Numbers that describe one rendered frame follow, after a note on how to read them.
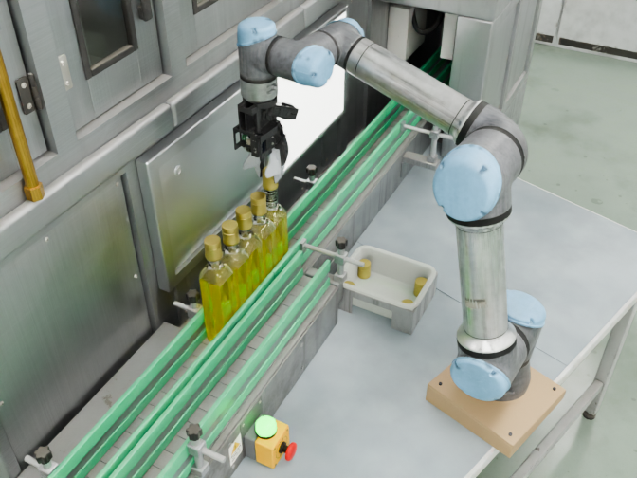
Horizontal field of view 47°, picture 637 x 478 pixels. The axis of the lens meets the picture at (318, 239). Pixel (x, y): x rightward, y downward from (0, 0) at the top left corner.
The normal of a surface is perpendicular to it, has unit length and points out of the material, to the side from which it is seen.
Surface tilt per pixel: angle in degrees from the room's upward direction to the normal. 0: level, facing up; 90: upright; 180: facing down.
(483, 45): 90
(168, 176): 90
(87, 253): 91
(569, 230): 0
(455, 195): 79
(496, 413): 5
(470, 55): 90
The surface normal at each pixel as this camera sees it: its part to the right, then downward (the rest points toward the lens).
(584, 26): -0.47, 0.55
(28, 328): 0.89, 0.29
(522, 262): 0.00, -0.78
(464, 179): -0.56, 0.37
